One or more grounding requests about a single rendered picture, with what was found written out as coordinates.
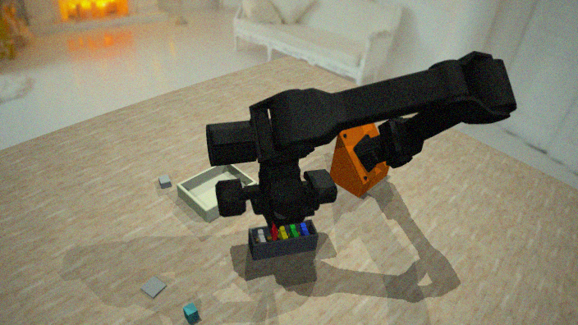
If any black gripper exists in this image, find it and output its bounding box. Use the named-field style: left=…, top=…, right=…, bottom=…
left=215, top=159, right=337, bottom=230

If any yellow fuse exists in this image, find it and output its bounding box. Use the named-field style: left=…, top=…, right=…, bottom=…
left=278, top=227, right=288, bottom=240

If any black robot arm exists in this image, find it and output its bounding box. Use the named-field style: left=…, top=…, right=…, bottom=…
left=206, top=51, right=516, bottom=227

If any teal cube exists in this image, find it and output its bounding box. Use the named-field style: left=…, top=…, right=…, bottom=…
left=183, top=302, right=199, bottom=324

